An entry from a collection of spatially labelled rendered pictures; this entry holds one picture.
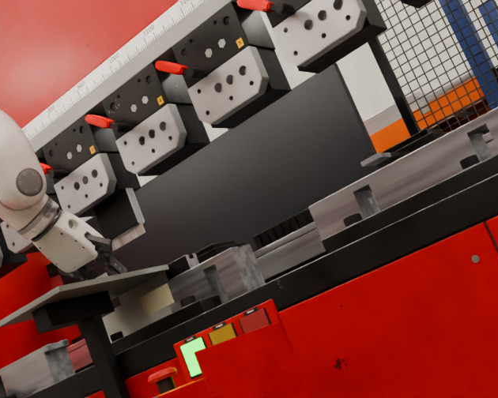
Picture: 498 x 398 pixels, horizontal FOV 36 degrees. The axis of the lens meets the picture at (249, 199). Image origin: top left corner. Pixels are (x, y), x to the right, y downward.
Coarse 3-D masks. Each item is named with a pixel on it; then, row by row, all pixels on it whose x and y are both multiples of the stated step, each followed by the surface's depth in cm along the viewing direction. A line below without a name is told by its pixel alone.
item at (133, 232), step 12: (120, 192) 151; (132, 192) 152; (108, 204) 154; (120, 204) 152; (132, 204) 150; (96, 216) 156; (108, 216) 154; (120, 216) 152; (132, 216) 150; (108, 228) 154; (120, 228) 152; (132, 228) 151; (144, 228) 150; (120, 240) 154
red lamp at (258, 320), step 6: (258, 312) 100; (264, 312) 99; (246, 318) 101; (252, 318) 100; (258, 318) 100; (264, 318) 99; (246, 324) 101; (252, 324) 100; (258, 324) 100; (264, 324) 99; (246, 330) 101; (252, 330) 100
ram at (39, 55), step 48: (0, 0) 164; (48, 0) 155; (96, 0) 148; (144, 0) 141; (0, 48) 165; (48, 48) 156; (96, 48) 148; (0, 96) 166; (48, 96) 157; (96, 96) 149
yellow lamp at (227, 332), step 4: (224, 328) 104; (228, 328) 103; (232, 328) 103; (212, 332) 105; (216, 332) 105; (220, 332) 104; (224, 332) 104; (228, 332) 103; (232, 332) 103; (212, 336) 105; (216, 336) 105; (220, 336) 104; (224, 336) 104; (228, 336) 103; (232, 336) 103; (212, 340) 105; (216, 340) 105; (220, 340) 104; (224, 340) 104
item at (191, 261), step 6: (180, 258) 143; (186, 258) 142; (192, 258) 143; (168, 264) 145; (174, 264) 144; (180, 264) 143; (186, 264) 142; (192, 264) 143; (198, 264) 144; (168, 270) 145; (174, 270) 144; (180, 270) 143; (186, 270) 142; (168, 276) 145; (174, 276) 144
